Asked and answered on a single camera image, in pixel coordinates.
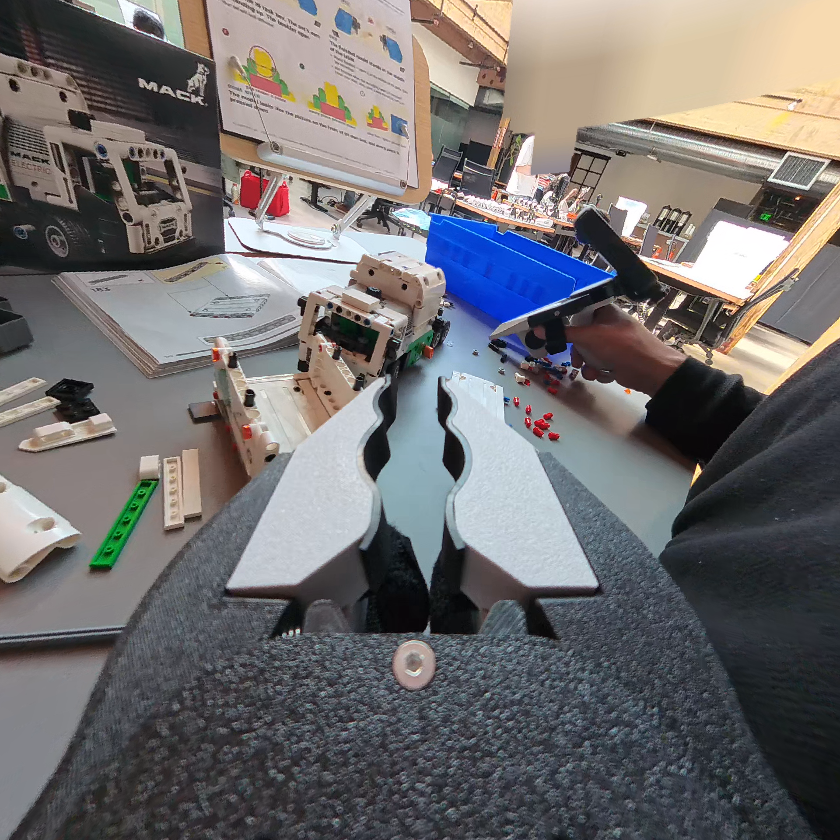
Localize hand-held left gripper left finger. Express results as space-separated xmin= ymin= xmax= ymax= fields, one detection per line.
xmin=225 ymin=374 xmax=400 ymax=634

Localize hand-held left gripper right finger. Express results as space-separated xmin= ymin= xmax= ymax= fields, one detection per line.
xmin=436 ymin=375 xmax=601 ymax=634

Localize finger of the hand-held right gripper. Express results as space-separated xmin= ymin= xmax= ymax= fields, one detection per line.
xmin=490 ymin=282 xmax=619 ymax=343
xmin=497 ymin=276 xmax=618 ymax=333

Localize pile of mixed lego pieces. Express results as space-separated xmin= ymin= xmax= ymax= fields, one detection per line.
xmin=487 ymin=338 xmax=581 ymax=396

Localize person's right forearm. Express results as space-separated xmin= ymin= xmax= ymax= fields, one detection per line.
xmin=645 ymin=354 xmax=769 ymax=463

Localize white lego panel blue pins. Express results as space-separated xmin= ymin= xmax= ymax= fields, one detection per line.
xmin=451 ymin=369 xmax=511 ymax=424

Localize white lego garbage body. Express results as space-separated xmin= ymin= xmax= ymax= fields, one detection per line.
xmin=210 ymin=333 xmax=389 ymax=478

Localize white smooth lego tile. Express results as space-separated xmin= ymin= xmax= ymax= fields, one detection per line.
xmin=181 ymin=448 xmax=203 ymax=520

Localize white and green lego truck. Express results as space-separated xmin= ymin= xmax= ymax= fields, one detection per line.
xmin=295 ymin=251 xmax=454 ymax=388

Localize long green lego plate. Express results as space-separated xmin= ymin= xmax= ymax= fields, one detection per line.
xmin=88 ymin=478 xmax=160 ymax=570

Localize lego instruction booklet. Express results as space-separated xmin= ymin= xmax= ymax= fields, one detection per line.
xmin=52 ymin=252 xmax=309 ymax=380

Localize white curved lego panel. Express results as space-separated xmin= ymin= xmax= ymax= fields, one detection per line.
xmin=0 ymin=474 xmax=83 ymax=585

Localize long white lego plate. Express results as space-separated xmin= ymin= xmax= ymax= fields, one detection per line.
xmin=0 ymin=377 xmax=49 ymax=409
xmin=0 ymin=395 xmax=62 ymax=429

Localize black lego set box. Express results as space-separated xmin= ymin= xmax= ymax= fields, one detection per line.
xmin=0 ymin=0 xmax=227 ymax=273

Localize person's right hand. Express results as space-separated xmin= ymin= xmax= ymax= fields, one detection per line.
xmin=567 ymin=302 xmax=688 ymax=399

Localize blue plastic bin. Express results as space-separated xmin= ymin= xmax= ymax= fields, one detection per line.
xmin=424 ymin=212 xmax=618 ymax=345

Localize black framed window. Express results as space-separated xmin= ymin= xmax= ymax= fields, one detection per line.
xmin=570 ymin=150 xmax=611 ymax=201

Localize long wooden work table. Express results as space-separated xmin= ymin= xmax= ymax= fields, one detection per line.
xmin=453 ymin=193 xmax=578 ymax=231

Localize white display board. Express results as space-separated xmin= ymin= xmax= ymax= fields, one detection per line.
xmin=691 ymin=220 xmax=793 ymax=293

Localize black office chair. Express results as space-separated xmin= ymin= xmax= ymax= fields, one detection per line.
xmin=459 ymin=159 xmax=497 ymax=201
xmin=432 ymin=146 xmax=464 ymax=193

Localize wooden clipboard stand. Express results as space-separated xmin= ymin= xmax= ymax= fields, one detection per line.
xmin=177 ymin=0 xmax=434 ymax=258

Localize red bag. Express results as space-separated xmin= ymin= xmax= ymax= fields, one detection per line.
xmin=239 ymin=168 xmax=291 ymax=219

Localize printed instruction sheet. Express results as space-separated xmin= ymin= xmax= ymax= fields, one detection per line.
xmin=205 ymin=0 xmax=420 ymax=191

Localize grey plastic tray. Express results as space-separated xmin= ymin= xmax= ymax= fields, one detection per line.
xmin=0 ymin=297 xmax=34 ymax=357

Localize silver ventilation duct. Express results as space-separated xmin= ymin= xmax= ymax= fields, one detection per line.
xmin=576 ymin=123 xmax=840 ymax=186

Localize wall air vent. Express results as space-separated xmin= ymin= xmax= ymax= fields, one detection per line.
xmin=766 ymin=152 xmax=831 ymax=191

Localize white lego bracket piece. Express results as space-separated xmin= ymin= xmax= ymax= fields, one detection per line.
xmin=17 ymin=420 xmax=118 ymax=454

